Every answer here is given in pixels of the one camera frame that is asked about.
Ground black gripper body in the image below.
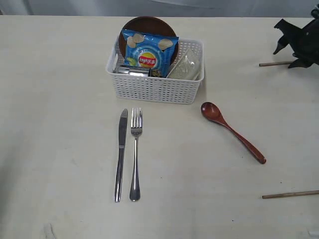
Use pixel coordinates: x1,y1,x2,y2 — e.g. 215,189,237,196
274,19,319,62

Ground wooden chopstick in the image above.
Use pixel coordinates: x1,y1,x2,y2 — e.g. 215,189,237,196
259,61,293,67
262,190,319,199

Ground red-brown wooden spoon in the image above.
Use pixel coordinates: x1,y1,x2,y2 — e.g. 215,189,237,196
201,102,267,164

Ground silver table knife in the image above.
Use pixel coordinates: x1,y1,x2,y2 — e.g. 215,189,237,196
114,109,128,203

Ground silver metal fork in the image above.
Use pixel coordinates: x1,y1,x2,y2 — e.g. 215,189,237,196
129,108,143,202

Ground white speckled bowl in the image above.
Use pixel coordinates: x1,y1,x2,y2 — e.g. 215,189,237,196
167,48,200,81

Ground blue chips bag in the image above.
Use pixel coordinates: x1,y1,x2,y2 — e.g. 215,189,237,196
121,29,179,78

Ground brown round plate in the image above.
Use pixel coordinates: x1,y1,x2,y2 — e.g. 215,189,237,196
118,16,178,64

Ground silver foil packet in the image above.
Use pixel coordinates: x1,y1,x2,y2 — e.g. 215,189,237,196
115,65,151,77

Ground white perforated plastic basket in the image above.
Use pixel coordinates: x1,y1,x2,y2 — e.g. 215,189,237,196
106,38,204,105

